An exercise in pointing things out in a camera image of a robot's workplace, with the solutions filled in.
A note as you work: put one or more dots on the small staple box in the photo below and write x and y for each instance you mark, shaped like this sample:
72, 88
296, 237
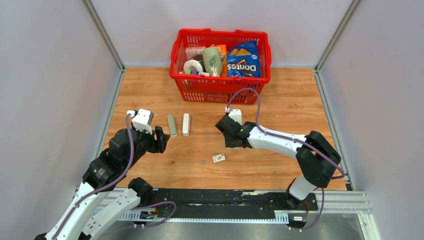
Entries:
218, 158

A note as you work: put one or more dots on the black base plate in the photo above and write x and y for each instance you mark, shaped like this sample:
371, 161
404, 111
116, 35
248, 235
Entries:
225, 204

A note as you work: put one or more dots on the blue Doritos chip bag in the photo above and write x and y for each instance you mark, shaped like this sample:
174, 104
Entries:
243, 60

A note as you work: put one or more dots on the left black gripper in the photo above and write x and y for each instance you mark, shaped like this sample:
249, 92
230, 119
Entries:
159, 145

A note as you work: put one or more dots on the small white blue box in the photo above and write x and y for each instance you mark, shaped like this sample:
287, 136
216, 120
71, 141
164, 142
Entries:
196, 73

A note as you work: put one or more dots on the beige squeeze bottle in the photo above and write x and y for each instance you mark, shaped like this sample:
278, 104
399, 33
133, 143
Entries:
212, 61

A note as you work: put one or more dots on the red plastic shopping basket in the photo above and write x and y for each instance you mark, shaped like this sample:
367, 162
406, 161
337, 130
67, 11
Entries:
219, 89

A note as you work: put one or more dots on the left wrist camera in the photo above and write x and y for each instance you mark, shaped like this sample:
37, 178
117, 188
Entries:
141, 120

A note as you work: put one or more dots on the greenish white stapler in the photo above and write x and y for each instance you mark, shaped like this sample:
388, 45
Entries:
172, 125

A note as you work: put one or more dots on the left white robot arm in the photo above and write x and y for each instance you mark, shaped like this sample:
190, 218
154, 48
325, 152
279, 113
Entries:
80, 222

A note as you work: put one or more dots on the clear plastic wrapped packet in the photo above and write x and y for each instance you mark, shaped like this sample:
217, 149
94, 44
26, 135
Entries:
194, 51

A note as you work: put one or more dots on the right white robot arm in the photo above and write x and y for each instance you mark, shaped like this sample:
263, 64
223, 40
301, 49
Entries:
317, 158

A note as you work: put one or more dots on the orange snack packet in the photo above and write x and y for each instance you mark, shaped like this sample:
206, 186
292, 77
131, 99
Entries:
223, 54

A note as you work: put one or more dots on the white tape roll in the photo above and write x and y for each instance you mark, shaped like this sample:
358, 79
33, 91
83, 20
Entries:
193, 65

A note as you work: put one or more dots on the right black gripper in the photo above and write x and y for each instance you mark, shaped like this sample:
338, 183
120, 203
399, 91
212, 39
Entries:
227, 143

